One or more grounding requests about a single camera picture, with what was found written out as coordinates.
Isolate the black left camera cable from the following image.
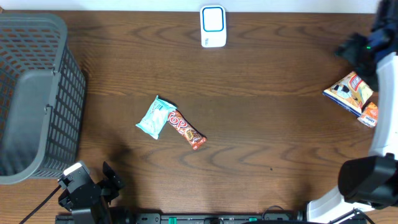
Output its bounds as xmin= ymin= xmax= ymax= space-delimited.
xmin=18 ymin=185 xmax=62 ymax=224

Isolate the grey plastic mesh basket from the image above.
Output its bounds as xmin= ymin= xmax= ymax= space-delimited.
xmin=1 ymin=13 xmax=86 ymax=185

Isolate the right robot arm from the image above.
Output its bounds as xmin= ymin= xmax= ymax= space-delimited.
xmin=297 ymin=0 xmax=397 ymax=223

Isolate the small orange snack packet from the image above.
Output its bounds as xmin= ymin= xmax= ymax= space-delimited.
xmin=358 ymin=102 xmax=379 ymax=128

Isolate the mint green wipes pack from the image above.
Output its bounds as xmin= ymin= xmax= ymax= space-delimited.
xmin=136 ymin=95 xmax=177 ymax=139

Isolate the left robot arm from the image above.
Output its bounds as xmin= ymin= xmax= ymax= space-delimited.
xmin=55 ymin=161 xmax=136 ymax=224

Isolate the yellow chip bag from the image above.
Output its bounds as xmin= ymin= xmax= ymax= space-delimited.
xmin=323 ymin=72 xmax=373 ymax=117

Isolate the red Top chocolate bar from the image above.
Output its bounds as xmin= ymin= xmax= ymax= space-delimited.
xmin=168 ymin=110 xmax=207 ymax=150

